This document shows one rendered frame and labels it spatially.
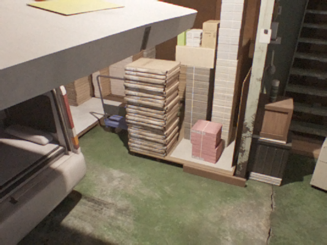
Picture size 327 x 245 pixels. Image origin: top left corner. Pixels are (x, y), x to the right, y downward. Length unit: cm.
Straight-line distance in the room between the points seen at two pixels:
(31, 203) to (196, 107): 200
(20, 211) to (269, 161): 224
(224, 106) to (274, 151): 74
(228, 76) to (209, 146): 77
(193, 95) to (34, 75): 267
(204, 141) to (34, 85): 247
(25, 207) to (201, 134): 178
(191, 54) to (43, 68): 253
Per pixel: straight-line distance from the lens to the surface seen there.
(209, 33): 296
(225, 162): 309
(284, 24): 329
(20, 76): 56
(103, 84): 472
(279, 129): 275
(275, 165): 294
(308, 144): 384
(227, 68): 295
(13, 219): 208
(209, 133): 286
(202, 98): 312
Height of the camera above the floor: 186
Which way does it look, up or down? 28 degrees down
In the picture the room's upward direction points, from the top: straight up
